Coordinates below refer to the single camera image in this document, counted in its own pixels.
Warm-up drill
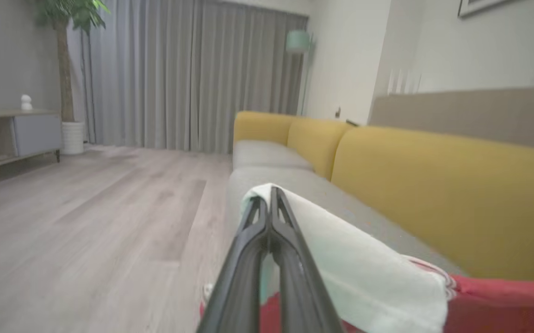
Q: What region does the small grey sofa seat cushion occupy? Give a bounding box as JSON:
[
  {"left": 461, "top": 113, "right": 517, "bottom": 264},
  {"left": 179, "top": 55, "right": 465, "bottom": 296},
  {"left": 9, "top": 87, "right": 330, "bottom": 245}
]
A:
[{"left": 233, "top": 140, "right": 315, "bottom": 173}]

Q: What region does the small yellow sofa back cushion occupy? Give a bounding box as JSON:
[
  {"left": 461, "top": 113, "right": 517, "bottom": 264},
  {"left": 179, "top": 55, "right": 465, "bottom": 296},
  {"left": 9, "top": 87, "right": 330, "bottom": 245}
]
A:
[{"left": 234, "top": 111, "right": 298, "bottom": 148}]

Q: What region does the medium yellow sofa back cushion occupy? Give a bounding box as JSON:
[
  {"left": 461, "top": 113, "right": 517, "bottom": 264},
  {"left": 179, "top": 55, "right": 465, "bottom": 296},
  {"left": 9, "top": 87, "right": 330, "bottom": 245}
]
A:
[{"left": 287, "top": 118, "right": 356, "bottom": 181}]

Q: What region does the long grey sofa seat cushion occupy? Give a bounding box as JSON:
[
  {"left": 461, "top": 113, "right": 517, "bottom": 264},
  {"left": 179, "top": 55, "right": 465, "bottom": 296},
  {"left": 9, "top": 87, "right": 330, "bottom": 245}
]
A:
[{"left": 227, "top": 166, "right": 464, "bottom": 278}]

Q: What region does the low wooden grey cabinet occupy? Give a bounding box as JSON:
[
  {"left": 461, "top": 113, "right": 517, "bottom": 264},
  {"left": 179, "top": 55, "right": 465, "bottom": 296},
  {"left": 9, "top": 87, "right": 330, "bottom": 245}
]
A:
[{"left": 0, "top": 109, "right": 62, "bottom": 174}]

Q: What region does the wide yellow sofa back cushion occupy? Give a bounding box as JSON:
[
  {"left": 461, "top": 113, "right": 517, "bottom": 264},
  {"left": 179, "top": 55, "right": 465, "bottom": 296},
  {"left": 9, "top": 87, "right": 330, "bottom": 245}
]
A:
[{"left": 331, "top": 126, "right": 534, "bottom": 281}]

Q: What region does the tall green indoor tree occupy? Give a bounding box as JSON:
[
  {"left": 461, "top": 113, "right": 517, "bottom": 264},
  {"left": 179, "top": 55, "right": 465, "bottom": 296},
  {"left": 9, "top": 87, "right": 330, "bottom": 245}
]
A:
[{"left": 36, "top": 0, "right": 110, "bottom": 123}]

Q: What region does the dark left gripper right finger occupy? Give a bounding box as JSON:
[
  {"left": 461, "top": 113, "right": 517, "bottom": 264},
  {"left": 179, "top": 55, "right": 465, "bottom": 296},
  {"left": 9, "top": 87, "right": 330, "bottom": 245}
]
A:
[{"left": 269, "top": 186, "right": 345, "bottom": 333}]

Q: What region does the mint shade floor lamp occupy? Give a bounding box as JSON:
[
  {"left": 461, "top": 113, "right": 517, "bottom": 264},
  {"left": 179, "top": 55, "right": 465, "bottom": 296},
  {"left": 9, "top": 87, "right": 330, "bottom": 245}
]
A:
[{"left": 286, "top": 30, "right": 316, "bottom": 116}]

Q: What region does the grey pleated curtain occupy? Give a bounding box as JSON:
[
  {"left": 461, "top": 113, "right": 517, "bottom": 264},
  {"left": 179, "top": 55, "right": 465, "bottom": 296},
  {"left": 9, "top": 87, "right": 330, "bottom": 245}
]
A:
[{"left": 80, "top": 0, "right": 309, "bottom": 154}]

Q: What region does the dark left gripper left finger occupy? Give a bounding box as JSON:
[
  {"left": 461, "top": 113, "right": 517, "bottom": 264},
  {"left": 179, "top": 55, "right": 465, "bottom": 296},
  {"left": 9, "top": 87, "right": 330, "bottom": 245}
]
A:
[{"left": 197, "top": 197, "right": 272, "bottom": 333}]

